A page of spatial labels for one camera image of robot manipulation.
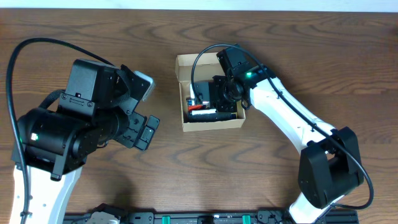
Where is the brown cardboard box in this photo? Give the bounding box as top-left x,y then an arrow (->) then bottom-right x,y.
175,53 -> 246,132

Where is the white marker black cap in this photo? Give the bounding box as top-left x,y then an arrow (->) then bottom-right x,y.
190,109 -> 217,116

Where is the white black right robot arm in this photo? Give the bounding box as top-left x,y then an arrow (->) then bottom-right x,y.
187,44 -> 369,223

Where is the white marker blue cap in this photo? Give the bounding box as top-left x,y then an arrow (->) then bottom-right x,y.
186,98 -> 198,106

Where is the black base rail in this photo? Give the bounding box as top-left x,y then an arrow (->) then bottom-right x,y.
63,203 -> 359,224

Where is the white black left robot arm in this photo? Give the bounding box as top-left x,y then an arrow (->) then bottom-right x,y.
10,59 -> 159,223

